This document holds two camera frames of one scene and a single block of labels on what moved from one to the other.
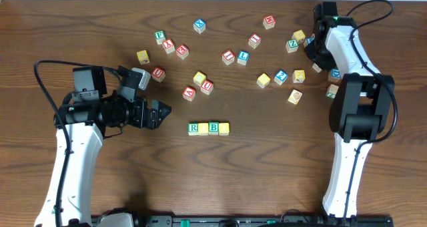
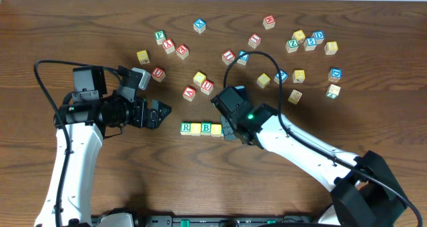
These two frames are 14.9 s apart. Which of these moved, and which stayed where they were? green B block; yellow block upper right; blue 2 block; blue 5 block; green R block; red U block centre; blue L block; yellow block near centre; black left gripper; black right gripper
Moved: black right gripper; green R block; green B block
Stayed: blue 2 block; blue 5 block; red U block centre; black left gripper; yellow block upper right; blue L block; yellow block near centre
